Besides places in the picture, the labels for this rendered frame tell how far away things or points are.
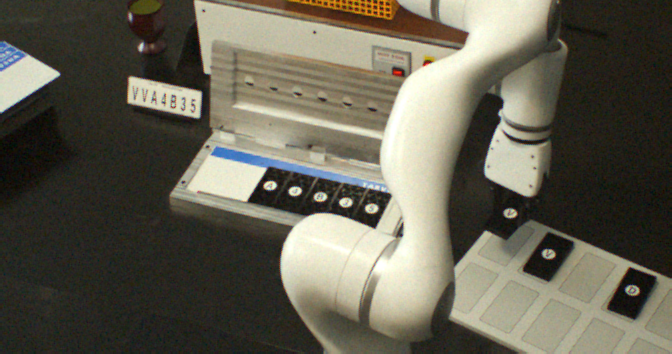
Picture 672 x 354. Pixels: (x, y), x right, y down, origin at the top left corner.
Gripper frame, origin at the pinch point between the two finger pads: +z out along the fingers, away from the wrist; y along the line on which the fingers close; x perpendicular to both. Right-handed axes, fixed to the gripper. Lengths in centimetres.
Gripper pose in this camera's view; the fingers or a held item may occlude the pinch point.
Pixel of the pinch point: (510, 207)
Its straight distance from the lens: 221.6
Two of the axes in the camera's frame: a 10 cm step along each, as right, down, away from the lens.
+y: 7.9, 3.9, -4.8
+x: 6.1, -3.9, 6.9
